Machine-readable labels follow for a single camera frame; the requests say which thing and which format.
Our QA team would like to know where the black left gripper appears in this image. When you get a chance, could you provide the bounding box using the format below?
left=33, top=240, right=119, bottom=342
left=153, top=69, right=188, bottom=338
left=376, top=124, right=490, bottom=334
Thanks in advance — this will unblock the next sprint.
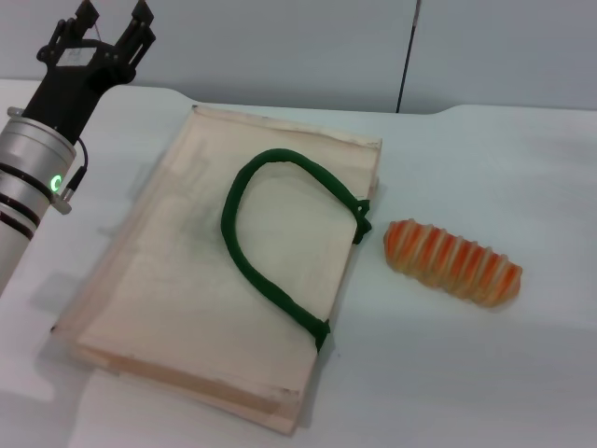
left=21, top=0, right=158, bottom=142

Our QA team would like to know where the cream handbag with green handles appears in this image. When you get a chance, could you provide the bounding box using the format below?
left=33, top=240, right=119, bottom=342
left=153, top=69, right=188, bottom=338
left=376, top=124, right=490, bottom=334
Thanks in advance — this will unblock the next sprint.
left=49, top=105, right=386, bottom=440

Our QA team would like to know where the orange striped bread loaf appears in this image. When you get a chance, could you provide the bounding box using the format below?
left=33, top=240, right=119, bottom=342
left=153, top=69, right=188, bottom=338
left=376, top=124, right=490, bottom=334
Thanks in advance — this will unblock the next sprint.
left=382, top=217, right=524, bottom=309

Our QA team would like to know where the thin black pole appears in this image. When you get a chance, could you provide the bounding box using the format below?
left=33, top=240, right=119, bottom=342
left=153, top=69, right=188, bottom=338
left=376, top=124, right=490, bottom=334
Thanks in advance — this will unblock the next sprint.
left=395, top=0, right=423, bottom=114

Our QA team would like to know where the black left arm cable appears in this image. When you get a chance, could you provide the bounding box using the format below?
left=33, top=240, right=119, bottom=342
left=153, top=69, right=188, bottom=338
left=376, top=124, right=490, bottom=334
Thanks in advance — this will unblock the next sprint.
left=59, top=137, right=90, bottom=209

